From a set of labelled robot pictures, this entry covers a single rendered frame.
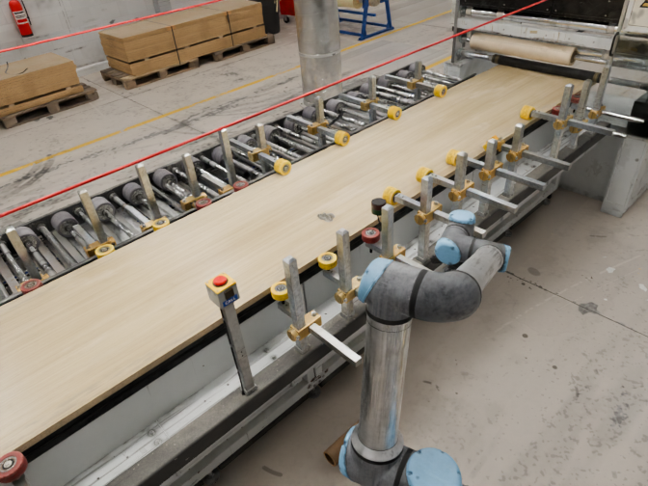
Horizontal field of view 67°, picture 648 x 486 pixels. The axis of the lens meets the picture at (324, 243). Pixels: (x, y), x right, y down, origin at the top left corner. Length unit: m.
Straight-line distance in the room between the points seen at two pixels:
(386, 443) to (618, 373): 1.82
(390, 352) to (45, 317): 1.41
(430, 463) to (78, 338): 1.28
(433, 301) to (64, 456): 1.32
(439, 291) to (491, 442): 1.56
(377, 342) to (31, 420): 1.12
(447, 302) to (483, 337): 1.89
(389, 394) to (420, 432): 1.26
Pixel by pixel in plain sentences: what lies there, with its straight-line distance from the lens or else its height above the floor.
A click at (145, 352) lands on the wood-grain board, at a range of 1.84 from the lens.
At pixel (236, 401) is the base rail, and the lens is 1.85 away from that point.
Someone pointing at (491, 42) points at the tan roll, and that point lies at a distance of 4.22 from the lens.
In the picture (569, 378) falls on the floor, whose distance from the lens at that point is 2.92.
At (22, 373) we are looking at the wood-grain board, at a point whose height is 0.90.
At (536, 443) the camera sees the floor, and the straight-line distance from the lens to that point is 2.64.
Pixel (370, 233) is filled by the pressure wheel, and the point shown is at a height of 0.91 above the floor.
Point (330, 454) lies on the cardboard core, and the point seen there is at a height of 0.08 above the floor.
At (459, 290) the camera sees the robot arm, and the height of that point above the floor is 1.42.
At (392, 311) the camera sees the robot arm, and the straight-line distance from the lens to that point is 1.14.
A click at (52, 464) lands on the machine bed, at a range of 1.92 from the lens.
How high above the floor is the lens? 2.17
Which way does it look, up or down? 37 degrees down
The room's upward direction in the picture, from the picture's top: 5 degrees counter-clockwise
